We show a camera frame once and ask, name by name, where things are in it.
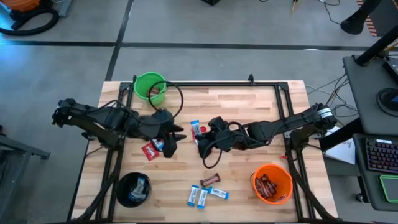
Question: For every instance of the black frame clamp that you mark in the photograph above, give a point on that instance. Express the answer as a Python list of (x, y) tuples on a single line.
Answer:
[(251, 80)]

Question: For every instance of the green plastic monster bucket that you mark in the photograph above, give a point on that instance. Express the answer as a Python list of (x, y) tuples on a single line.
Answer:
[(143, 85)]

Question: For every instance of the orange vacuum cleaner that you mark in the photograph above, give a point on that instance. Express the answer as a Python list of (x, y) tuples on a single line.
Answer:
[(21, 3)]

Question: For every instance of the tan pointed object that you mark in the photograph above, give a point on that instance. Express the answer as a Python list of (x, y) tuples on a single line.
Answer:
[(294, 4)]

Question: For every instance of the black box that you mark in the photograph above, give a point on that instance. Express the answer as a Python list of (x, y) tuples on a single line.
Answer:
[(211, 2)]

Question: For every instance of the orange plastic bucket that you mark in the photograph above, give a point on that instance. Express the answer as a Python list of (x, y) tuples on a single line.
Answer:
[(284, 180)]

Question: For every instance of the black aluminium table frame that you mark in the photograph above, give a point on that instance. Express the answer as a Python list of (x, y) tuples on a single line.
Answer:
[(224, 84)]

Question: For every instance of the grey metal cart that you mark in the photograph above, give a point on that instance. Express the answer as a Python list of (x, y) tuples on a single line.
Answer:
[(18, 146)]

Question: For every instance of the grey desk top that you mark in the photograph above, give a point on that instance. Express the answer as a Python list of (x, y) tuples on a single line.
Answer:
[(363, 93)]

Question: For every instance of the black backlit keyboard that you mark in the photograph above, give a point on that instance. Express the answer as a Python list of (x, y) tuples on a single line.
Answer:
[(381, 155)]

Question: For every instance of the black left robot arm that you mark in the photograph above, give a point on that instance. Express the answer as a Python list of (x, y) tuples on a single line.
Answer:
[(93, 113)]

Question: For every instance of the black plastic bucket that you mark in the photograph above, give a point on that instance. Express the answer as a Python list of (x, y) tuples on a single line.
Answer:
[(124, 189)]

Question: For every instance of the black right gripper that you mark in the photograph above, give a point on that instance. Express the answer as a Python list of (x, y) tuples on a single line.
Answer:
[(224, 137)]

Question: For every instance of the orange black striped mat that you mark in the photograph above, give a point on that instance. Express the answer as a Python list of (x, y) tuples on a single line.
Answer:
[(371, 29)]

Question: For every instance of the black headset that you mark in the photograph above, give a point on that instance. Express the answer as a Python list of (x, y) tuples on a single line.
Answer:
[(390, 98)]

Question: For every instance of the black electronic device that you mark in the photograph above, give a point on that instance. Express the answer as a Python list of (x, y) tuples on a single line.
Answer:
[(392, 70)]

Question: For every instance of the white paper sheet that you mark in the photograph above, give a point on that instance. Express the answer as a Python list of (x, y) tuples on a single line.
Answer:
[(342, 152)]

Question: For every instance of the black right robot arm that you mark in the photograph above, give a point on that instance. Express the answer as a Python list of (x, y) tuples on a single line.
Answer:
[(280, 124)]

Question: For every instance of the grey keyboard shelf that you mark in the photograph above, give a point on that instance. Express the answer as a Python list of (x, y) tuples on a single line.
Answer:
[(360, 193)]

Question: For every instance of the brown Payday candy bar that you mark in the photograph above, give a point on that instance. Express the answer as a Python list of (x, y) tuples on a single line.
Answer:
[(259, 186), (266, 189), (210, 180), (265, 178), (273, 184)]

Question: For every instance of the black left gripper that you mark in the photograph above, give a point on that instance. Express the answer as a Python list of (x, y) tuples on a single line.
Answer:
[(160, 126)]

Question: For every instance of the green-edged black pad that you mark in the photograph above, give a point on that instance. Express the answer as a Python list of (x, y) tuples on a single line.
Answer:
[(390, 188)]

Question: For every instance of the black camera stand pole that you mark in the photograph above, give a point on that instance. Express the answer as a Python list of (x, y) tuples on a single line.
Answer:
[(376, 46)]

